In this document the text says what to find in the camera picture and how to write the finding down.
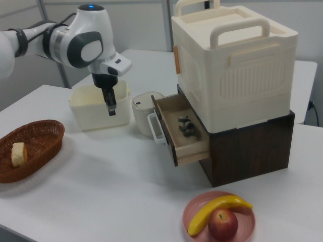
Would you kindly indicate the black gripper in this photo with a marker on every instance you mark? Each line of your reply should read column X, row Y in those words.
column 104, row 80

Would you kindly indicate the cream open plastic bin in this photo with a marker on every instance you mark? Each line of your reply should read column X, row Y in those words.
column 96, row 116

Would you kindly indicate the small grey toy animal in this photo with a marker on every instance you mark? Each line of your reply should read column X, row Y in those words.
column 186, row 126

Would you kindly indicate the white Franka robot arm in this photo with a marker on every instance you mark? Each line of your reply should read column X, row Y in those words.
column 75, row 30

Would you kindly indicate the brown wicker basket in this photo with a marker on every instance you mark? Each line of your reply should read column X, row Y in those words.
column 43, row 141

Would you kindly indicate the dark wooden cabinet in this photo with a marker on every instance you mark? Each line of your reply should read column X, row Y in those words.
column 252, row 151

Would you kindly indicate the pink plate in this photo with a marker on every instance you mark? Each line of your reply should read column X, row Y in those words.
column 194, row 209

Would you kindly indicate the bread slice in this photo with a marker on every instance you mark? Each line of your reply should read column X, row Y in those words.
column 19, row 155

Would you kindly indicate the red apple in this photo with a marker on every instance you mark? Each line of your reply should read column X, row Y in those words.
column 222, row 224

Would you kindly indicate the yellow banana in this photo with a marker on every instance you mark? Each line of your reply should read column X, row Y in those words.
column 214, row 206

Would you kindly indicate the cream plastic storage box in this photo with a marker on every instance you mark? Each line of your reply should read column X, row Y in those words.
column 252, row 75

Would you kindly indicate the cream lidded trash can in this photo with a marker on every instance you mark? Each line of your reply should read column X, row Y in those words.
column 141, row 118

